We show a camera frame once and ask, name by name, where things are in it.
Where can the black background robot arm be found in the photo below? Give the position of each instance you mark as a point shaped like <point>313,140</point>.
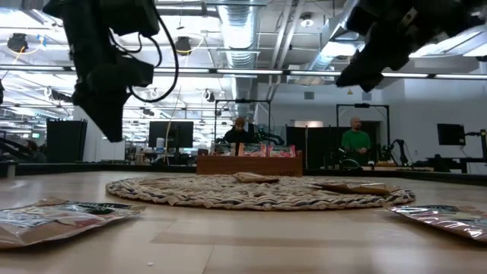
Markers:
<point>15,149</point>
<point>271,136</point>
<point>395,150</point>

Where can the black cabinet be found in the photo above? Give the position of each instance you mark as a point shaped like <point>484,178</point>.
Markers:
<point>66,141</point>

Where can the black desk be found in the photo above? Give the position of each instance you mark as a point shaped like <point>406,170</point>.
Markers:
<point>464,161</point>

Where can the wooden compartment box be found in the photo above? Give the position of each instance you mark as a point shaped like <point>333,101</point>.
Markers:
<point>247,166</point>

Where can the wall air vent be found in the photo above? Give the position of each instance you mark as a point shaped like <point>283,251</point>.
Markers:
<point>309,95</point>
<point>366,97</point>

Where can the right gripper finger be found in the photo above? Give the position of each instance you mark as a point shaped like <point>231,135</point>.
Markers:
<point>373,83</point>
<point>365,70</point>

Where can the small black monitor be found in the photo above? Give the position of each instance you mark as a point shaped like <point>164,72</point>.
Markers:
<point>451,134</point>

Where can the orange tea packet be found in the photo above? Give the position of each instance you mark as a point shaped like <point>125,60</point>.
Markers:
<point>252,150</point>

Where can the black computer monitor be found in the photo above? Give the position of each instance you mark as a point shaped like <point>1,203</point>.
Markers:
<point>171,135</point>

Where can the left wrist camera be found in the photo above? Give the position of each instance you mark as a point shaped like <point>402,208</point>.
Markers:
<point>139,72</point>

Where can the overhead light bar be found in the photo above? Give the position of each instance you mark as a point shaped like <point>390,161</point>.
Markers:
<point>228,71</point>

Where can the white pillar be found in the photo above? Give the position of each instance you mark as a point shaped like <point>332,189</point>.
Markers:
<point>81,150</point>

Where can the beige tea packet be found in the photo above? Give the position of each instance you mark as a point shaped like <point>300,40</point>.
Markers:
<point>224,150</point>
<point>57,224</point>
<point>449,220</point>
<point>354,187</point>
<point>253,177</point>

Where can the red tea packet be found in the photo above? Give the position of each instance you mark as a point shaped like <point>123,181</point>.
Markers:
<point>282,151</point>

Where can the round woven placemat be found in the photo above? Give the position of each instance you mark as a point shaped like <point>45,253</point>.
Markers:
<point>258,194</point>

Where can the silver ventilation duct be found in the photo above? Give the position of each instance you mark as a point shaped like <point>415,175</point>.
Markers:
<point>327,42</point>
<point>239,30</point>

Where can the black partition wall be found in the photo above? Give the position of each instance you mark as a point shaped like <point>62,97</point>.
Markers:
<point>316,148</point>

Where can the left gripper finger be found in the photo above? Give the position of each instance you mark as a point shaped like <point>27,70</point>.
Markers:
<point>106,114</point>

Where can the person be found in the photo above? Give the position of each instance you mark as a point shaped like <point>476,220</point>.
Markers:
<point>239,135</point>
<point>34,154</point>
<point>355,141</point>

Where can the round ceiling lamp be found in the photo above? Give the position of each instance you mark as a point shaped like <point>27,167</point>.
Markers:
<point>306,21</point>

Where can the white bottle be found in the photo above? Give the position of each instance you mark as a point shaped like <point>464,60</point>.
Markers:
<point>160,145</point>

